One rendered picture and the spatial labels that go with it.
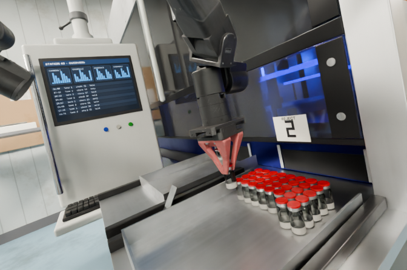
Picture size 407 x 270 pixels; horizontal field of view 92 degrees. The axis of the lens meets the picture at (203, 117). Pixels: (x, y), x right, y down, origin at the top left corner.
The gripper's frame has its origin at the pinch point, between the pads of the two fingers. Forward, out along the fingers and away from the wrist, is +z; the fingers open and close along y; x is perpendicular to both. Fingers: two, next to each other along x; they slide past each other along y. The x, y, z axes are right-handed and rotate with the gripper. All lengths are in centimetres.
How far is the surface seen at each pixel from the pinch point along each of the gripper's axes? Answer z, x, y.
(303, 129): -3.3, -10.4, 15.2
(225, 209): 9.9, 4.1, 1.0
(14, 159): -2, 335, -22
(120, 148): -2, 78, 12
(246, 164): 8.6, 12.2, 23.9
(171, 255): 9.7, 3.9, -13.9
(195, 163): 9.9, 38.3, 25.2
